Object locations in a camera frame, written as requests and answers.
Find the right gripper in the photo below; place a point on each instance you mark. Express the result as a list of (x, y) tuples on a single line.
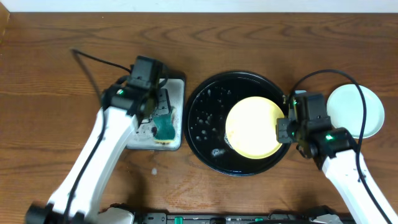
[(282, 135)]

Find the green yellow sponge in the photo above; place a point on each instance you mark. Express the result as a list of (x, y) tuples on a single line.
[(166, 132)]

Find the light blue plate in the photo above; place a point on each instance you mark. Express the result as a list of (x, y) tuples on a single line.
[(345, 108)]

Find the yellow plate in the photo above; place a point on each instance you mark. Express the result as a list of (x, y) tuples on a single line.
[(251, 127)]

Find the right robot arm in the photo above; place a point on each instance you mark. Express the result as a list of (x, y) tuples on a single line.
[(335, 153)]

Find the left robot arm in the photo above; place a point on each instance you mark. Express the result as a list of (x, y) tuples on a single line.
[(123, 106)]

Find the rectangular metal soap tray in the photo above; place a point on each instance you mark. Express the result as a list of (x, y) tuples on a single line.
[(143, 139)]

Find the black round serving tray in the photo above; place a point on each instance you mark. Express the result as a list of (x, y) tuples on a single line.
[(205, 115)]

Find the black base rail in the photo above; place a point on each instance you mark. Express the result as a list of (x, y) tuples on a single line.
[(121, 213)]

